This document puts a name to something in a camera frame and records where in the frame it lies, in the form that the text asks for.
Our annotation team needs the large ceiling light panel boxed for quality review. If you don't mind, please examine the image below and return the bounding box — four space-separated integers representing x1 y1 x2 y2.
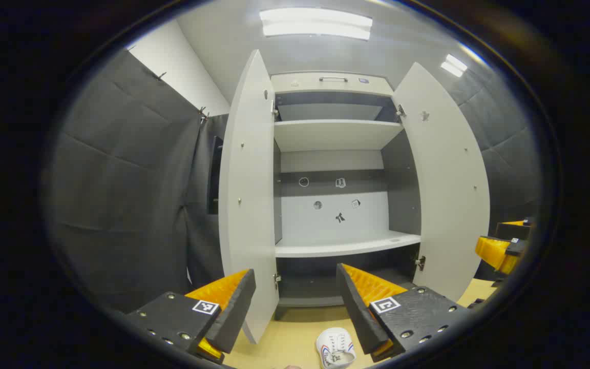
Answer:
259 8 373 40

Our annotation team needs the black door handle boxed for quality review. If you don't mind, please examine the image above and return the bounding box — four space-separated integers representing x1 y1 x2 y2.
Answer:
207 136 224 215

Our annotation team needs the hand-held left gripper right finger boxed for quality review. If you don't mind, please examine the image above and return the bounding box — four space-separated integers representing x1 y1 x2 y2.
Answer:
336 263 472 363

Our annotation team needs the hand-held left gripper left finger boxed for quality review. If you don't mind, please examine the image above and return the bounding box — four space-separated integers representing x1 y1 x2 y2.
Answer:
123 268 257 365

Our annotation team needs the white cabinet door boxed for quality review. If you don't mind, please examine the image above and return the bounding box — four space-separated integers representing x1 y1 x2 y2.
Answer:
218 50 280 344
391 63 490 303

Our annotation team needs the small ceiling light panel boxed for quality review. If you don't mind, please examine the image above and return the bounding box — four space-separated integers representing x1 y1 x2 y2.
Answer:
440 54 468 77

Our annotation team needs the white striped shoe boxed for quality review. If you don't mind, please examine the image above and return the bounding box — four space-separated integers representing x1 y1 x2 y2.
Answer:
315 328 357 369

